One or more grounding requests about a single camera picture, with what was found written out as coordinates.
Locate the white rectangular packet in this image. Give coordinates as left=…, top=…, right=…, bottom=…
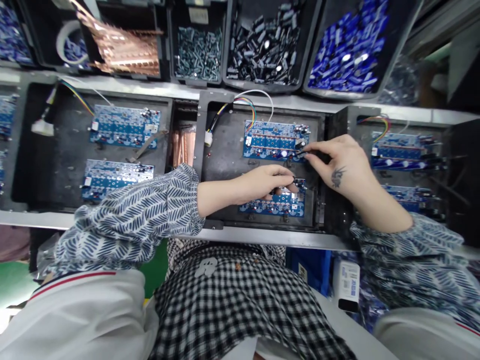
left=332, top=257, right=362, bottom=313

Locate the coloured wire harness white plug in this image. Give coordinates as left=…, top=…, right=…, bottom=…
left=356, top=113, right=392, bottom=133
left=31, top=80, right=114, bottom=137
left=203, top=89, right=275, bottom=149

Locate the pile of grey metal parts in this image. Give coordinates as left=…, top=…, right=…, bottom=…
left=175, top=25, right=223, bottom=80

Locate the person's right hand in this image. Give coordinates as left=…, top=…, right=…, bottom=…
left=303, top=133, right=377, bottom=205

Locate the pile of blue capacitors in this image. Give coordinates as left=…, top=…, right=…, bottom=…
left=0, top=0, right=35, bottom=65
left=308, top=0, right=391, bottom=94

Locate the black parts bin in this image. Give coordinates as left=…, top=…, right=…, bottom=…
left=0, top=0, right=39, bottom=69
left=222, top=0, right=324, bottom=95
left=167, top=0, right=230, bottom=86
left=302, top=0, right=410, bottom=103
left=73, top=0, right=170, bottom=82
left=20, top=0, right=95, bottom=73

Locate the person's body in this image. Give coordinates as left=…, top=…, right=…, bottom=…
left=0, top=239, right=480, bottom=360

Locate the bundle of copper rods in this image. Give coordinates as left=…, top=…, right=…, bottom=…
left=171, top=126, right=198, bottom=170

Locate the handful of black capacitors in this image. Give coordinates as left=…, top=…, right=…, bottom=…
left=270, top=176, right=298, bottom=197

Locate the blue plastic crate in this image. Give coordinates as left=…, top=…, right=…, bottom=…
left=285, top=247, right=334, bottom=299

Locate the white tape roll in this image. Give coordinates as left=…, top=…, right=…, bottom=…
left=56, top=20, right=90, bottom=65

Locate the clear plastic bag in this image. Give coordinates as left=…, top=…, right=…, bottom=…
left=376, top=54, right=427, bottom=107

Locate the pile of black capacitors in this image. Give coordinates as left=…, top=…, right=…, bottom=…
left=226, top=3, right=305, bottom=86

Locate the pile of copper strips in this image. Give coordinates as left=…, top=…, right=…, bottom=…
left=74, top=0, right=166, bottom=77

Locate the grey flat strap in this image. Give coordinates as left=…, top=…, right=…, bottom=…
left=126, top=130, right=167, bottom=164

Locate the person's left hand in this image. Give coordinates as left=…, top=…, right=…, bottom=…
left=234, top=166, right=297, bottom=206

